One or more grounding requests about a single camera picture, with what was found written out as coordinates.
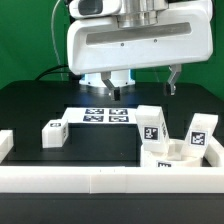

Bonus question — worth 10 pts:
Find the white U-shaped fence frame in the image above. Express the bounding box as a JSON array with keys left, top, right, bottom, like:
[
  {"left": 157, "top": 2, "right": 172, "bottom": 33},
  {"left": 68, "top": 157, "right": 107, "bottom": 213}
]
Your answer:
[{"left": 0, "top": 130, "right": 224, "bottom": 194}]

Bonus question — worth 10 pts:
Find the black cable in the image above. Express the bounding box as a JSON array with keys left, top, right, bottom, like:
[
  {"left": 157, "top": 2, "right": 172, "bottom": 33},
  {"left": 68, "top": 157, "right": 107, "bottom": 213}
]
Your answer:
[{"left": 35, "top": 64, "right": 81, "bottom": 82}]

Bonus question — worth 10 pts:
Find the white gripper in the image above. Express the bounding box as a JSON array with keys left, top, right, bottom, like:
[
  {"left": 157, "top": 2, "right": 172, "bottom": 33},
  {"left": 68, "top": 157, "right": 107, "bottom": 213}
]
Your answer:
[{"left": 67, "top": 0, "right": 213, "bottom": 100}]

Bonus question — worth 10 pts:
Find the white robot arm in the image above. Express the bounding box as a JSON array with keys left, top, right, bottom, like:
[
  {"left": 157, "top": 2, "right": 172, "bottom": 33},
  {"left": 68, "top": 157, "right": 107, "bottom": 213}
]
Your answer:
[{"left": 67, "top": 0, "right": 213, "bottom": 100}]

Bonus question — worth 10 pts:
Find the grey cable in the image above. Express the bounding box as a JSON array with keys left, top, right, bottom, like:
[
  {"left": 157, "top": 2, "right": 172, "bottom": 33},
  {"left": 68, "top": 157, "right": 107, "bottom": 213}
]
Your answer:
[{"left": 50, "top": 0, "right": 65, "bottom": 68}]

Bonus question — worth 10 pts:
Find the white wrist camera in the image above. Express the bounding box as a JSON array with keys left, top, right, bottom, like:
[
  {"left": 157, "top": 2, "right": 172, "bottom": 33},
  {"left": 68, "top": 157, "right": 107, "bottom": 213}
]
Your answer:
[{"left": 69, "top": 0, "right": 122, "bottom": 19}]

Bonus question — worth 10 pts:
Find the white sheet with tags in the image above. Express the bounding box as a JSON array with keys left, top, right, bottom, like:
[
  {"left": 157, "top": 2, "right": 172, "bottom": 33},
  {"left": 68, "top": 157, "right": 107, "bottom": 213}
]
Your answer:
[{"left": 62, "top": 107, "right": 136, "bottom": 124}]

